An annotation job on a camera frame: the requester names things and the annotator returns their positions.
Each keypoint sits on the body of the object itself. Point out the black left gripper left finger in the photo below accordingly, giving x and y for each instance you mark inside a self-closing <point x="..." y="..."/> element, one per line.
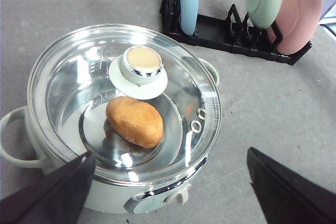
<point x="57" y="198"/>

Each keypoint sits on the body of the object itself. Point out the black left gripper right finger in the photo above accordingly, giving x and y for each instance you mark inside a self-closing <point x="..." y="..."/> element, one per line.
<point x="287" y="196"/>

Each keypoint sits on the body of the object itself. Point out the brown potato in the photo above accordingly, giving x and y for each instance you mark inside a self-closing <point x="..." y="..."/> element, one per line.
<point x="135" y="121"/>

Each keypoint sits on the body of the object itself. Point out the glass steamer lid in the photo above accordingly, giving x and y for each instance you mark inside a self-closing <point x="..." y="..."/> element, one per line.
<point x="80" y="71"/>

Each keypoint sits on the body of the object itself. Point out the green electric steamer pot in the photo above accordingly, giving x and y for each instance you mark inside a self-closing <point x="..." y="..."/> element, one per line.
<point x="20" y="149"/>

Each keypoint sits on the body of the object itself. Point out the black plate rack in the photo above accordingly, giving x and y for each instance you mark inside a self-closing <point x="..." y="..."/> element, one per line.
<point x="232" y="33"/>

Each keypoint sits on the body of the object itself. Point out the pink plate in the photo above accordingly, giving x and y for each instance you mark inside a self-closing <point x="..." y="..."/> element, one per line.
<point x="298" y="21"/>

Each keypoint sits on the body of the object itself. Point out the blue plate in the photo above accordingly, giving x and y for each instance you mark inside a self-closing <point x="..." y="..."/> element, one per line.
<point x="188" y="13"/>

